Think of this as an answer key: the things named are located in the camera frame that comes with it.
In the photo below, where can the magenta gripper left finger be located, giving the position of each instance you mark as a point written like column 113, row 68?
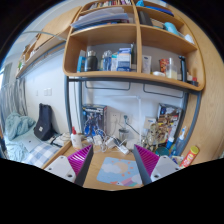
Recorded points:
column 73, row 168

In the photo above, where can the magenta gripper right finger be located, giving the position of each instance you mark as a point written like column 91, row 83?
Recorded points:
column 151, row 166

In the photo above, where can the pastel cloud mouse pad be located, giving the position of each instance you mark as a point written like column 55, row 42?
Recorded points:
column 119, row 172

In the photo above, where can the white bottle red cap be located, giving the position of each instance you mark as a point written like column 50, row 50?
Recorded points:
column 76, row 139

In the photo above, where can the blue spray bottle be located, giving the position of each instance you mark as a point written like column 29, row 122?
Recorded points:
column 179, row 142

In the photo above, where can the plaid bed sheet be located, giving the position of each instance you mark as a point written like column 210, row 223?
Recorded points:
column 41, row 154

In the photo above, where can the orange yellow tube container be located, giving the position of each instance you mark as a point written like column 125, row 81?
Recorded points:
column 194, row 150

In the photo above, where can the white power strip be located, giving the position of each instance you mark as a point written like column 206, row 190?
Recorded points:
column 114, row 142

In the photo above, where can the glass jar on desk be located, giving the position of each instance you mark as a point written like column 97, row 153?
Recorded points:
column 123, row 134

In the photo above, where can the black backpack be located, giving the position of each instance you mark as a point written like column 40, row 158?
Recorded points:
column 44, row 129

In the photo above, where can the colourful snack package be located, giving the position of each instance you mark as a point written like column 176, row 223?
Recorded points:
column 168, row 119

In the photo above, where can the blue robot figure box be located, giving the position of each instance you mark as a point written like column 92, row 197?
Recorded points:
column 94, row 119

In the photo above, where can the light blue blanket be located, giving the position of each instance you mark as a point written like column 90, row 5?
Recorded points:
column 16, row 125

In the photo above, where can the grey curtain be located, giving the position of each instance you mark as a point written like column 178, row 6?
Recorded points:
column 12, row 99

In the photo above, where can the clear plastic cup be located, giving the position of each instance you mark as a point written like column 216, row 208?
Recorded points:
column 171, row 69

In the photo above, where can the white pouch on shelf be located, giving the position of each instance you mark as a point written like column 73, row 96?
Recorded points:
column 146, row 64

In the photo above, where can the black thermos bottle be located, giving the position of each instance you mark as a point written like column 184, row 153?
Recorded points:
column 91, row 62

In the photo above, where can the blue white box on shelf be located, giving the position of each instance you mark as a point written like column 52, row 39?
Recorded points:
column 124, row 59

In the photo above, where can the stack of papers on shelf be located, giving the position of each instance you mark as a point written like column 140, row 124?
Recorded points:
column 101, row 15

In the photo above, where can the wooden wall shelf unit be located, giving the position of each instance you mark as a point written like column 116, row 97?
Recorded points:
column 142, row 36

